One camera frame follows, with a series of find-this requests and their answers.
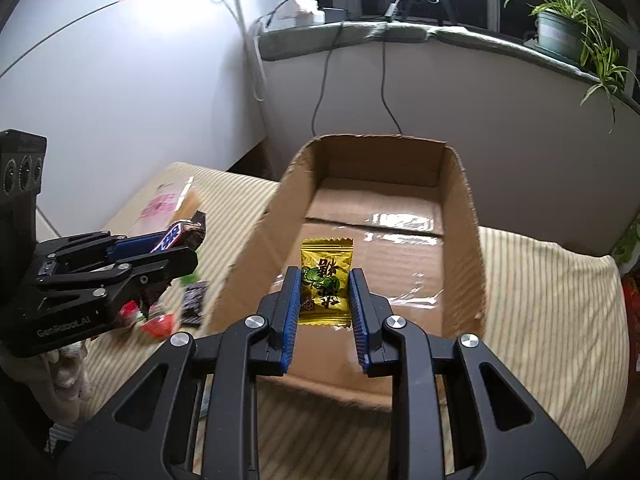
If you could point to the cardboard box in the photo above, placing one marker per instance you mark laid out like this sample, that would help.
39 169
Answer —
375 200

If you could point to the packaged toast bread slice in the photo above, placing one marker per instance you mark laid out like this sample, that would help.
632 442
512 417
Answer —
160 205

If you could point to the striped mattress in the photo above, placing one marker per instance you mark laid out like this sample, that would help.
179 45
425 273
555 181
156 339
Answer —
540 310

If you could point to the white power adapter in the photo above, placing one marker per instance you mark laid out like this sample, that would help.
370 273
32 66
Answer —
300 10

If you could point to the yellow candy packet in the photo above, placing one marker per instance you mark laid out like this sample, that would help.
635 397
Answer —
325 270

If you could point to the potted spider plant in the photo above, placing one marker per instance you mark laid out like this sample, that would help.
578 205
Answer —
557 30

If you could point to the black power adapter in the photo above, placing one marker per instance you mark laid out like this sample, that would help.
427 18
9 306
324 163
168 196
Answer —
336 14

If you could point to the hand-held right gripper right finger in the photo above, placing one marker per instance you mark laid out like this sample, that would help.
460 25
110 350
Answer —
357 310

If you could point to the green windowsill ledge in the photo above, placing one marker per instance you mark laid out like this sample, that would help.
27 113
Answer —
475 42

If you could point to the dark snack packet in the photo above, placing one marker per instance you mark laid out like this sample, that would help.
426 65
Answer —
195 302

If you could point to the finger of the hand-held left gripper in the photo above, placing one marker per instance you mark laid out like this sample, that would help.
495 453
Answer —
165 260
135 244

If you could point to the green snack packet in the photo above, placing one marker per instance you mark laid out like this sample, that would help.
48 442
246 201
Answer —
187 278

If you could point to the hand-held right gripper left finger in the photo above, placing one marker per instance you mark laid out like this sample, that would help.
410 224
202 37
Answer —
291 310

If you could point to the person's left hand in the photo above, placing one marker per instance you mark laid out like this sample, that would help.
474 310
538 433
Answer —
67 375

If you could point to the brown chocolate bar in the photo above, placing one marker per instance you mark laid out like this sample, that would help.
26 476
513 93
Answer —
185 232

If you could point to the red green candy packet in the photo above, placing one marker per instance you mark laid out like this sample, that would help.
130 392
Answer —
159 324
131 312

